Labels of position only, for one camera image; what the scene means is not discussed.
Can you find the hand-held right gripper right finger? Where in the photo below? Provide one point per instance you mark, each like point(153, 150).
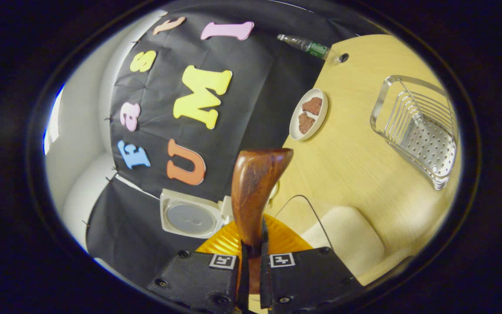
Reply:
point(303, 279)

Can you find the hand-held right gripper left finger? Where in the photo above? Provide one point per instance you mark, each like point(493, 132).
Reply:
point(198, 279)

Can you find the white rice cooker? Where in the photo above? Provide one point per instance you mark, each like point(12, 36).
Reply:
point(190, 216)

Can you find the brown wooden spoon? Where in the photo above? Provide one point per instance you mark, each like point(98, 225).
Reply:
point(255, 187)

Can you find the white round plate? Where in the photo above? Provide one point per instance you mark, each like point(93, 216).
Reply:
point(296, 131)

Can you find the brown food piece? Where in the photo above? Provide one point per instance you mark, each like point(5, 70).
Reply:
point(306, 123)
point(313, 106)

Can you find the black backdrop cloth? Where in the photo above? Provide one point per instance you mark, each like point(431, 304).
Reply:
point(255, 100)

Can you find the clear green-label water bottle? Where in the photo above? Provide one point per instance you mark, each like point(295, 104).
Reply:
point(307, 45)

